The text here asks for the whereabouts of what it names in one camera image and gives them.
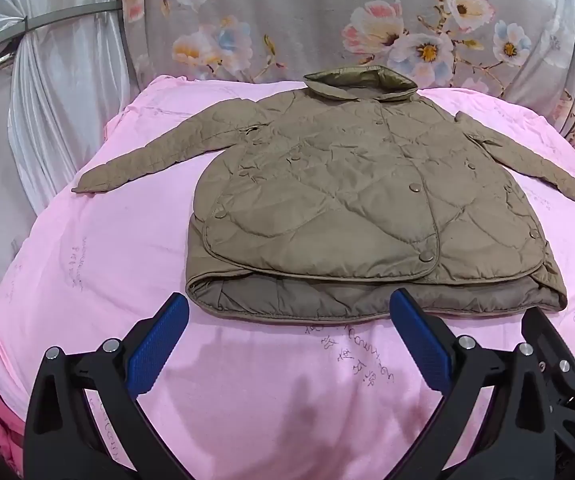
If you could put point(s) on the pink bed sheet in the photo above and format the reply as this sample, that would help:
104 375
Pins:
117 260

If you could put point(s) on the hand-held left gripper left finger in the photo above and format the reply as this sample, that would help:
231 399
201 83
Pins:
160 342

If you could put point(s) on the grey metal rail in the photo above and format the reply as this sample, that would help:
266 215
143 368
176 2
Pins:
57 19

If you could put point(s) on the white satin curtain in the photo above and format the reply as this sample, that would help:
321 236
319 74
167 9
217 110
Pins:
52 110

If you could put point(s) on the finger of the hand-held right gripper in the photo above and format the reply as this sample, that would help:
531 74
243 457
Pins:
562 385

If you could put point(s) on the magenta cloth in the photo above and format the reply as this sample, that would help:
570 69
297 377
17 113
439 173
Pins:
0 420

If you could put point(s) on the olive quilted jacket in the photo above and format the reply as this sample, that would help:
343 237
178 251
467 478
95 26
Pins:
347 195

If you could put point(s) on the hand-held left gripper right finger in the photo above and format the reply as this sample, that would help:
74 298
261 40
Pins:
420 342

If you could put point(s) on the grey floral blanket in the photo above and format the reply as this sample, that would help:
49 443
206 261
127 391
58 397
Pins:
292 15

